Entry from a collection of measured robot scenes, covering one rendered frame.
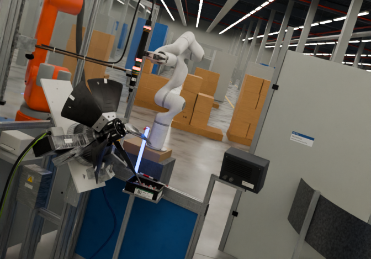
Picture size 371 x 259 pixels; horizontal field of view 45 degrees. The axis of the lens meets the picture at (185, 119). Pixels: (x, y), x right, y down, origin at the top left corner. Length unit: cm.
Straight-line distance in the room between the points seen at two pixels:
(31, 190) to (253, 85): 836
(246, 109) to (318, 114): 667
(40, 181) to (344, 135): 255
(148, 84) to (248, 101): 280
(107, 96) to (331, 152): 216
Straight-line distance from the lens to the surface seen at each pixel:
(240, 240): 445
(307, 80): 414
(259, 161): 273
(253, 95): 1068
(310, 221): 385
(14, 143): 290
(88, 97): 251
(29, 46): 265
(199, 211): 293
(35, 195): 280
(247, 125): 1077
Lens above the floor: 175
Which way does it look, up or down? 9 degrees down
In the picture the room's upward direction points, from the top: 16 degrees clockwise
